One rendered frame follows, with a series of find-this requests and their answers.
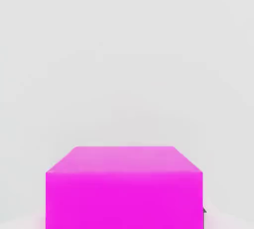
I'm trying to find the small magenta cube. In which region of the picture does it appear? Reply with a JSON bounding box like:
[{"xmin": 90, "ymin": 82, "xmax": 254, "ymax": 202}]
[{"xmin": 45, "ymin": 146, "xmax": 203, "ymax": 229}]

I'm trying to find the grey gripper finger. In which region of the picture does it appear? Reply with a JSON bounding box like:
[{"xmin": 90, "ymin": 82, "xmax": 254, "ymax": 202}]
[{"xmin": 202, "ymin": 206, "xmax": 208, "ymax": 229}]

